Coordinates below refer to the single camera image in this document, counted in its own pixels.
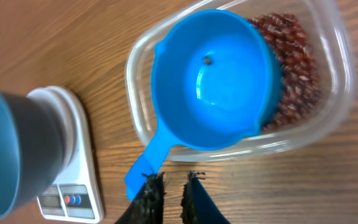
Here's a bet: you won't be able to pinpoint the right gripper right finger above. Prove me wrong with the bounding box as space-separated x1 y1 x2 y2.
180 170 230 224

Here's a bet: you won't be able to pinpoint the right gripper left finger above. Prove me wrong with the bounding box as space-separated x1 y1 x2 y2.
115 172 166 224

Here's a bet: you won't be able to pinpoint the blue plastic scoop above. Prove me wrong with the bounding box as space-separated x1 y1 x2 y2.
124 9 281 200

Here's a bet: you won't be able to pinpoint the blue bowl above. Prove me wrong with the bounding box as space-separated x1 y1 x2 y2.
0 91 64 219

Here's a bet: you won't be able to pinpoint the white digital kitchen scale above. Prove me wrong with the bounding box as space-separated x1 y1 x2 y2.
27 86 104 223

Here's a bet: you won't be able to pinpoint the red beans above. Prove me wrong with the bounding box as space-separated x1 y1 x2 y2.
248 13 321 131

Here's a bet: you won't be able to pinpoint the clear plastic container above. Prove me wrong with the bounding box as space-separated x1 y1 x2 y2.
126 0 357 162

